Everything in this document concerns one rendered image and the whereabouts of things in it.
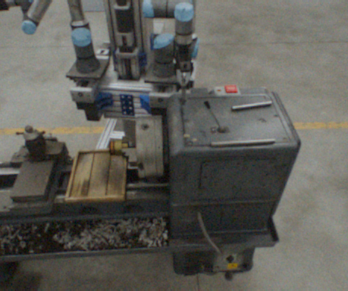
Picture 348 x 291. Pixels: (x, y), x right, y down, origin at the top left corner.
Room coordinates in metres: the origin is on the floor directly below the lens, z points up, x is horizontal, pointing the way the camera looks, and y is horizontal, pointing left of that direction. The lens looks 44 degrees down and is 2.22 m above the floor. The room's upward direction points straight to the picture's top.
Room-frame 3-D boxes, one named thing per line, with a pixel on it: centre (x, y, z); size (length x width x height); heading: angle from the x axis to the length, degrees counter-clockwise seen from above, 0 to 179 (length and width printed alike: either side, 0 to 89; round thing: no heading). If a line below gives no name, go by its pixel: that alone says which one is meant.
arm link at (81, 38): (1.81, 0.55, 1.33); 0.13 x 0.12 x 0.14; 14
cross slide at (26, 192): (1.15, 0.73, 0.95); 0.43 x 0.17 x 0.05; 3
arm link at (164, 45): (1.75, 0.05, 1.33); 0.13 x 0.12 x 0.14; 86
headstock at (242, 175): (1.20, -0.27, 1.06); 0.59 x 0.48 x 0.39; 93
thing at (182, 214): (1.20, -0.27, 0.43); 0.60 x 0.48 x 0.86; 93
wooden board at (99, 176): (1.14, 0.41, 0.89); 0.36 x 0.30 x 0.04; 3
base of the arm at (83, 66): (1.81, 0.55, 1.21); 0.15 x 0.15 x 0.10
